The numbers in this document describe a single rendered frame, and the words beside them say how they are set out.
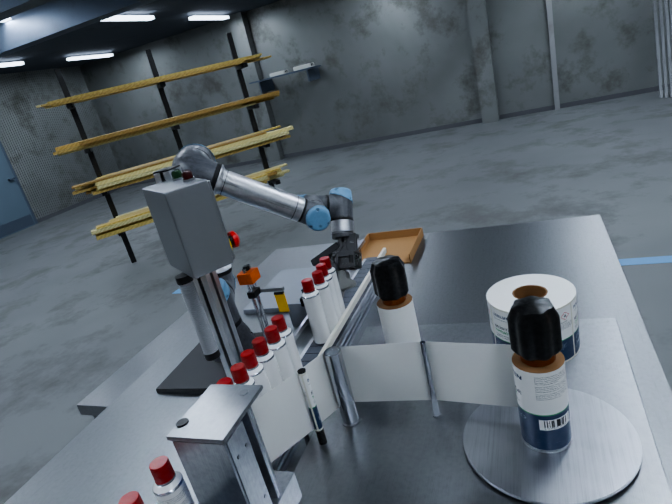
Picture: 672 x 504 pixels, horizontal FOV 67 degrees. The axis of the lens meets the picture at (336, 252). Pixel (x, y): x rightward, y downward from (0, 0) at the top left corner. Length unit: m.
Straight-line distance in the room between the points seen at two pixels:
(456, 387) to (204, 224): 0.62
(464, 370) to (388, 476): 0.25
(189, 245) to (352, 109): 9.89
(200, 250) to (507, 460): 0.72
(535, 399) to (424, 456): 0.25
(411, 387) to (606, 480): 0.39
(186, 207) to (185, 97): 11.66
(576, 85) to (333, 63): 4.58
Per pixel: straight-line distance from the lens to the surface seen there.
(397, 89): 10.55
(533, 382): 0.96
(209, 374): 1.62
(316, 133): 11.23
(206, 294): 1.27
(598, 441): 1.09
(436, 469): 1.06
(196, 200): 1.06
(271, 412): 1.07
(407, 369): 1.11
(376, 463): 1.09
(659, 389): 1.32
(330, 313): 1.51
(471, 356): 1.06
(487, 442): 1.08
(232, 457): 0.86
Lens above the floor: 1.62
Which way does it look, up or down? 20 degrees down
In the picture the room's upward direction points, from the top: 14 degrees counter-clockwise
